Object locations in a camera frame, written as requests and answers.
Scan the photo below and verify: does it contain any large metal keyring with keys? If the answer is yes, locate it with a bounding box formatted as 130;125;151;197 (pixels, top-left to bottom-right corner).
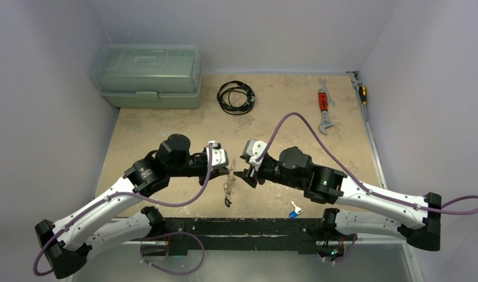
223;159;237;208

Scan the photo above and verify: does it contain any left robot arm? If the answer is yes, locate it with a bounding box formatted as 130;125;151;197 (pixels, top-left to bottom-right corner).
32;134;229;278

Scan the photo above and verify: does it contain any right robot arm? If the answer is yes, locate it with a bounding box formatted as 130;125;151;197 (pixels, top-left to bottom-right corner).
234;147;442;251

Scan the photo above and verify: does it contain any silver open-end wrench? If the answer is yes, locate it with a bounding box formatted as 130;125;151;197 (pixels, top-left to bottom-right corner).
319;78;335;106

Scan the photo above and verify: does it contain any green plastic toolbox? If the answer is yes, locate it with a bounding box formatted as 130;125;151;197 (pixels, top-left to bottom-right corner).
92;43;203;109

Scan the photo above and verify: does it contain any yellow black screwdriver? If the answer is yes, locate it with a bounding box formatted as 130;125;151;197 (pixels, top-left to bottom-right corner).
358;85;368;120

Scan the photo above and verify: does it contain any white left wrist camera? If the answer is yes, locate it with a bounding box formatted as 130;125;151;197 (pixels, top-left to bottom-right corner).
205;140;229;169

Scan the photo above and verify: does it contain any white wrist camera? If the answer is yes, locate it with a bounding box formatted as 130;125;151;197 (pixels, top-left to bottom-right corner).
205;140;229;169
240;139;267;170

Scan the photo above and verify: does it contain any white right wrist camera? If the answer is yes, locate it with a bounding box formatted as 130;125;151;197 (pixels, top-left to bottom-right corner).
240;139;267;170

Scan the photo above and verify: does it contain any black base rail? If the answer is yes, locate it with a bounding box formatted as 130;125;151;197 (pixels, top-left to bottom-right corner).
145;217;343;256

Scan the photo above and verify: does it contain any coiled black cable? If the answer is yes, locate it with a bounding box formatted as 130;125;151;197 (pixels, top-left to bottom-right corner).
216;80;256;116

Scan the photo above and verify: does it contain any red handled adjustable wrench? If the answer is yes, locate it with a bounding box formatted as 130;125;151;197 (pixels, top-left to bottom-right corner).
318;89;335;135

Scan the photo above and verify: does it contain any aluminium side rail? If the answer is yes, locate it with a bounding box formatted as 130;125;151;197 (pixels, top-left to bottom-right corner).
346;71;423;281

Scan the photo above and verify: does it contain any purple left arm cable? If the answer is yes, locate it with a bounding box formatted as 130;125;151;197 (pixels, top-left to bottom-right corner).
32;143;214;277

